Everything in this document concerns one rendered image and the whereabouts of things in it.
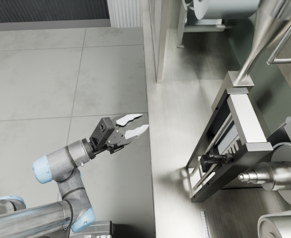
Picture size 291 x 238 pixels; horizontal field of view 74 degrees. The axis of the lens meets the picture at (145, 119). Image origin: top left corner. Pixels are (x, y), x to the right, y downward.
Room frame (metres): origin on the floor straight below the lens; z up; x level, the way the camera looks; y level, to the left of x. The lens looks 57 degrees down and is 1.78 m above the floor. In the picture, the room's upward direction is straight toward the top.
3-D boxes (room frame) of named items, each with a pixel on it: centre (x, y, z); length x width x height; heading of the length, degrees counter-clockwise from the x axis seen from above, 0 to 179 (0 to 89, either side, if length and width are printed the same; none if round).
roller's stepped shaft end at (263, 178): (0.13, -0.25, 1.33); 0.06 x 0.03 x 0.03; 93
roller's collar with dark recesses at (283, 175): (0.13, -0.31, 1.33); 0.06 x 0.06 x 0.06; 3
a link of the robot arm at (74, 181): (0.19, 0.26, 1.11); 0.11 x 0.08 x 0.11; 30
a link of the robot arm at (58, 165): (0.20, 0.27, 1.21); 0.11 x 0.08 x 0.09; 120
